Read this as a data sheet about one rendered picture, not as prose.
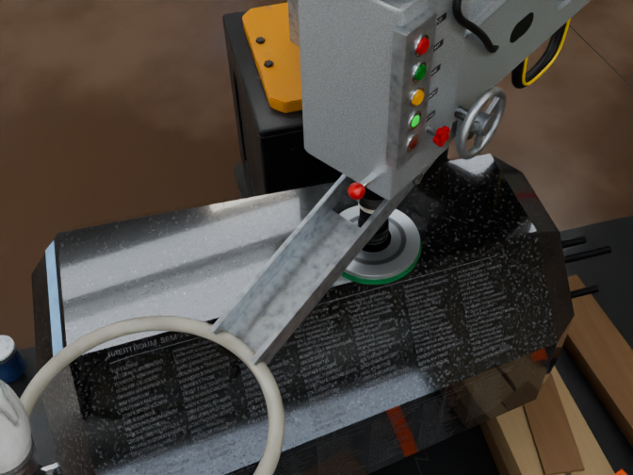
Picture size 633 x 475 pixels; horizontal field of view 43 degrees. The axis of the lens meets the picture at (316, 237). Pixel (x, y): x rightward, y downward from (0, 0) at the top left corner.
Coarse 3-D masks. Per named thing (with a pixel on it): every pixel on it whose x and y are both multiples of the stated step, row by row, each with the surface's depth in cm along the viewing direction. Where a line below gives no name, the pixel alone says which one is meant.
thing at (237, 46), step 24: (240, 24) 261; (240, 48) 253; (240, 72) 246; (240, 96) 267; (264, 96) 238; (240, 120) 284; (264, 120) 231; (288, 120) 231; (240, 144) 300; (264, 144) 232; (288, 144) 234; (240, 168) 321; (264, 168) 239; (288, 168) 241; (312, 168) 245; (240, 192) 312
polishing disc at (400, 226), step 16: (352, 208) 187; (400, 224) 183; (400, 240) 180; (416, 240) 180; (368, 256) 177; (384, 256) 177; (400, 256) 177; (416, 256) 178; (352, 272) 175; (368, 272) 174; (384, 272) 174; (400, 272) 176
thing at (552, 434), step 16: (544, 384) 234; (544, 400) 230; (528, 416) 227; (544, 416) 227; (560, 416) 227; (544, 432) 224; (560, 432) 224; (544, 448) 221; (560, 448) 221; (576, 448) 221; (544, 464) 218; (560, 464) 218; (576, 464) 218
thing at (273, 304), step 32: (320, 224) 168; (352, 224) 166; (288, 256) 165; (320, 256) 164; (352, 256) 162; (256, 288) 161; (288, 288) 162; (320, 288) 158; (224, 320) 158; (256, 320) 160; (288, 320) 154; (256, 352) 152
